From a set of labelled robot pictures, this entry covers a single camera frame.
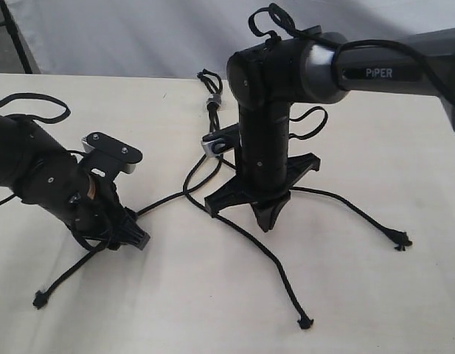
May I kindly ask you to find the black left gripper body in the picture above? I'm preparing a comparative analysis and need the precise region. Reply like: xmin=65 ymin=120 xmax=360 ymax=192
xmin=20 ymin=173 xmax=124 ymax=243

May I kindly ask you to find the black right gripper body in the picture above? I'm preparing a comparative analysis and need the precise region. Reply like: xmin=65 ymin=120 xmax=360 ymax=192
xmin=205 ymin=102 xmax=320 ymax=216

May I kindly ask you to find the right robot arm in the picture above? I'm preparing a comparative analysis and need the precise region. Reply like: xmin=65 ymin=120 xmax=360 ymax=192
xmin=202 ymin=29 xmax=455 ymax=232

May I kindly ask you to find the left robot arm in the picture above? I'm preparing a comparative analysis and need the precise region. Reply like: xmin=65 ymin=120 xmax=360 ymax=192
xmin=0 ymin=115 xmax=150 ymax=250

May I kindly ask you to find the grey backdrop cloth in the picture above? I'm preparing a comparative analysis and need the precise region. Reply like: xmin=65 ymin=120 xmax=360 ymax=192
xmin=7 ymin=1 xmax=455 ymax=78

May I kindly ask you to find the black stand pole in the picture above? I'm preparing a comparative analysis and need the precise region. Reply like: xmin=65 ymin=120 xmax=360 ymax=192
xmin=0 ymin=0 xmax=33 ymax=74

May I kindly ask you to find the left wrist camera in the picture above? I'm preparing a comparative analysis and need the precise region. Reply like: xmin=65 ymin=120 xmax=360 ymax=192
xmin=79 ymin=132 xmax=143 ymax=181

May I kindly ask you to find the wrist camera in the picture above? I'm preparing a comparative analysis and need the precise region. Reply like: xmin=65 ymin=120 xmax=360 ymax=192
xmin=201 ymin=123 xmax=240 ymax=158
xmin=79 ymin=132 xmax=143 ymax=181

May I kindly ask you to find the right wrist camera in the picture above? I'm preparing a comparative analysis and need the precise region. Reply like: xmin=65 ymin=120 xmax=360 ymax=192
xmin=201 ymin=123 xmax=240 ymax=158

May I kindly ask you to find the grey metal cable ferrule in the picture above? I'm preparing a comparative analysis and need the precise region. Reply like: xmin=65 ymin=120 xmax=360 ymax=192
xmin=206 ymin=94 xmax=222 ymax=111

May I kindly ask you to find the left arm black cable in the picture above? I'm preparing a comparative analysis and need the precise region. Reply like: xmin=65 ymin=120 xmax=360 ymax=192
xmin=0 ymin=92 xmax=114 ymax=251

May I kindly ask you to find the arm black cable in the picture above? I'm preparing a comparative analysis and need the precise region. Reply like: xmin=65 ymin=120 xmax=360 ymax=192
xmin=0 ymin=92 xmax=114 ymax=251
xmin=247 ymin=2 xmax=455 ymax=141

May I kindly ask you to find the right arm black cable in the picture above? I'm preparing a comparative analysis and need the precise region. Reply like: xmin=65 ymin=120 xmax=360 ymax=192
xmin=247 ymin=2 xmax=455 ymax=141

